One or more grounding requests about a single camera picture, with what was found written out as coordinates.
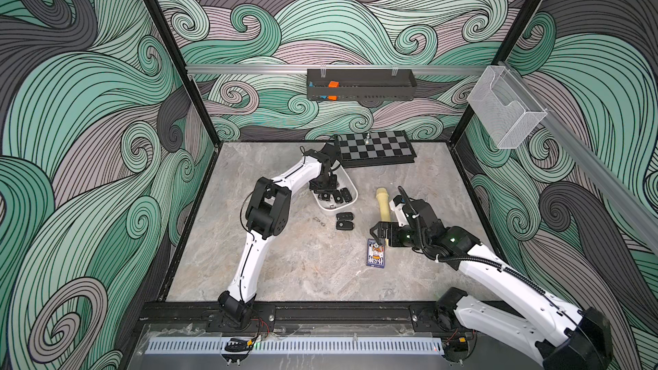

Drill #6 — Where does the white storage box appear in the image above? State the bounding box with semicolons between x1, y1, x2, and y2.
309;162;359;215

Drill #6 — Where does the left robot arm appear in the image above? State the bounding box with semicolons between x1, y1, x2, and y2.
218;147;339;327

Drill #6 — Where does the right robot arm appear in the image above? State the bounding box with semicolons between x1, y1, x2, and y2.
370;189;613;369

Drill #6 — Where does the blue playing cards box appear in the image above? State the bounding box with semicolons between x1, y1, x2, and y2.
366;238;386;268

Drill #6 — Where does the cream foam roller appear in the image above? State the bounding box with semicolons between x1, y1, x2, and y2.
375;188;392;222

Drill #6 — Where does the black grey chessboard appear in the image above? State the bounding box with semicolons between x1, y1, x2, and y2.
334;130;416;169

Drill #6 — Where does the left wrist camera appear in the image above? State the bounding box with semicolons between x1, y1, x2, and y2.
300;142;340;165

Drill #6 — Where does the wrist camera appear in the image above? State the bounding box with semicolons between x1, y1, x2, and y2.
300;142;340;165
389;186;416;227

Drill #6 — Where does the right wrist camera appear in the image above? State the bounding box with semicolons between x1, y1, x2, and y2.
389;186;416;227

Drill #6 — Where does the black wall tray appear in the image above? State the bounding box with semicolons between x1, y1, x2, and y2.
306;70;417;103

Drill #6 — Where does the white perforated cable duct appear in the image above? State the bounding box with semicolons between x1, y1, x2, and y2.
145;336;444;356

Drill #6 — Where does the clear acrylic wall holder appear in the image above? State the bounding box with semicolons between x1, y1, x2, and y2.
467;64;547;150

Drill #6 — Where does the aluminium wall rail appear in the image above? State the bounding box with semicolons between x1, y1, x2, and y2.
186;63;487;76

